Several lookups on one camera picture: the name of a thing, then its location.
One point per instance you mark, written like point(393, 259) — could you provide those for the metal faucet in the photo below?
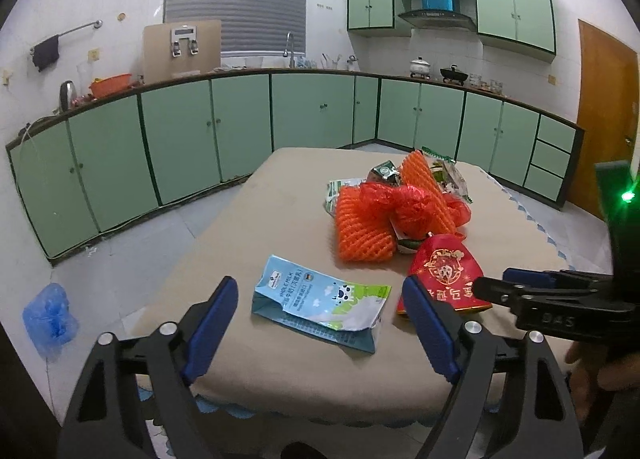
point(289, 46)

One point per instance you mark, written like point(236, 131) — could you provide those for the green kitchen cabinets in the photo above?
point(190, 139)
point(515, 9)

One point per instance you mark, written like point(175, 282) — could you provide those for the clear plastic jug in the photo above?
point(84, 76)

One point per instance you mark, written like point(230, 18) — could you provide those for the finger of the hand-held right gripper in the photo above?
point(575, 311)
point(535, 278)

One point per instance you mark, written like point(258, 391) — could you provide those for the small orange foam net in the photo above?
point(417, 171)

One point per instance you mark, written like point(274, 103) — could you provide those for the white green packet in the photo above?
point(334, 194)

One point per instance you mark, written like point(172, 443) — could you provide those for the dark towel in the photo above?
point(46, 53)

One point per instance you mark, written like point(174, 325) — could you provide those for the person's right hand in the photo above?
point(620, 374)

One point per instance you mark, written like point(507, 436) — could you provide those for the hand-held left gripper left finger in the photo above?
point(210, 334)

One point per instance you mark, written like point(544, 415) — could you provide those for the range hood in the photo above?
point(435, 16)

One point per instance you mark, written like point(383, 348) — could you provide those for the clear green-edged snack wrapper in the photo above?
point(452, 179)

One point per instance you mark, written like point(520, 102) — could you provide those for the black wok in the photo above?
point(452, 74)

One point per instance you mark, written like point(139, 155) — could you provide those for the wooden door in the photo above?
point(605, 114)

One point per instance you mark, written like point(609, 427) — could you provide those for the blue milk carton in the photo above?
point(310, 299)

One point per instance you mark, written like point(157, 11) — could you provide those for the small green drink carton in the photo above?
point(385, 173)

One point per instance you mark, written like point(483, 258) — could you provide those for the large orange foam net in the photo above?
point(360, 234)

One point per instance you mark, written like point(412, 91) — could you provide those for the blue plastic bag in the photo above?
point(50, 319)

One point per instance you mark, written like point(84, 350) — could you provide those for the metal towel rail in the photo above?
point(75, 30)

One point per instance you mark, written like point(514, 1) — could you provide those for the glass jar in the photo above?
point(495, 86)
point(476, 81)

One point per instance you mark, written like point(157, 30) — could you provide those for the green upper kitchen cabinets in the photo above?
point(515, 9)

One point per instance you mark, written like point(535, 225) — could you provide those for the steel electric kettle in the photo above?
point(67, 96)

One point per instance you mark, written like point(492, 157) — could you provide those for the wooden board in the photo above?
point(160, 54)

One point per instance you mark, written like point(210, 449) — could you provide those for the red gold printed packet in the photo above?
point(445, 264)

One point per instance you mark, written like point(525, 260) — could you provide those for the red plastic bag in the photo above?
point(380, 194)

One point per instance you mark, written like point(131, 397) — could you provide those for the green lower kitchen cabinets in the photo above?
point(190, 139)

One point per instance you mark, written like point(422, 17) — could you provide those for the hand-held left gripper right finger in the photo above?
point(430, 329)

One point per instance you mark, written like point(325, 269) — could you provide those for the white lidded pot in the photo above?
point(420, 68)

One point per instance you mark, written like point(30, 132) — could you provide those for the orange plastic basin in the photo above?
point(110, 86)

